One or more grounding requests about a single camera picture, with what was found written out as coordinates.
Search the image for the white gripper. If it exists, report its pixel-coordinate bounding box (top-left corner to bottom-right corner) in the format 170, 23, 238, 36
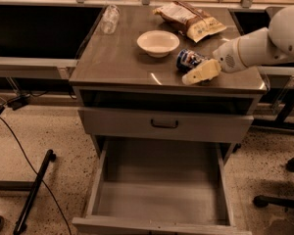
182, 38, 246, 85

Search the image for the blue pepsi can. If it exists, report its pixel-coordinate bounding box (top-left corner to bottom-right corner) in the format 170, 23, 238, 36
176, 49, 208, 73

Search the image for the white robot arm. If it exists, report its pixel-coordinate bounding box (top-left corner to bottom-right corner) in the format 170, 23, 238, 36
182, 6, 294, 85

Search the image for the grey drawer cabinet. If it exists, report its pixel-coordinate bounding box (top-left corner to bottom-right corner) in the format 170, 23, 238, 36
70, 6, 267, 150

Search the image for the open middle drawer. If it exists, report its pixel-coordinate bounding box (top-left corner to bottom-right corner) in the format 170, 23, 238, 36
73, 138, 252, 235

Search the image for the chip bag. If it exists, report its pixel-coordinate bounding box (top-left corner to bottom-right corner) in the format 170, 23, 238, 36
153, 1, 226, 43

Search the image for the white bowl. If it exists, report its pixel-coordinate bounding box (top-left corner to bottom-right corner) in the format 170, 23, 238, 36
137, 30, 179, 58

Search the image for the clear plastic bottle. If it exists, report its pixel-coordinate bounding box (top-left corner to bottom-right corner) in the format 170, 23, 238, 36
101, 5, 120, 34

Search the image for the black stand leg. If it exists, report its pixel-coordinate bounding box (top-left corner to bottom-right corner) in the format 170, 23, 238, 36
13, 150, 56, 235

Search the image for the top drawer with handle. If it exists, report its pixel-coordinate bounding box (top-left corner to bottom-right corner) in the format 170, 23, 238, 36
78, 107, 253, 143

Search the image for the black floor cable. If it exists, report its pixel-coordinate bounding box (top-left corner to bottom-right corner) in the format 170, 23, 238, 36
0, 115, 73, 235

